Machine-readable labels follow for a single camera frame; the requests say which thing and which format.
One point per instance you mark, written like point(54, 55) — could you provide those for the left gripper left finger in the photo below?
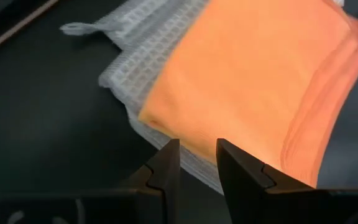
point(163, 202)

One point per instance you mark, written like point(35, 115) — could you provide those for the white waffle-weave towel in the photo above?
point(145, 56)

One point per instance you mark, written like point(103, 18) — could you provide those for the orange microfiber towel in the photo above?
point(244, 77)

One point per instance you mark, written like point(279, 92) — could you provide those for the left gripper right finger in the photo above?
point(250, 199)

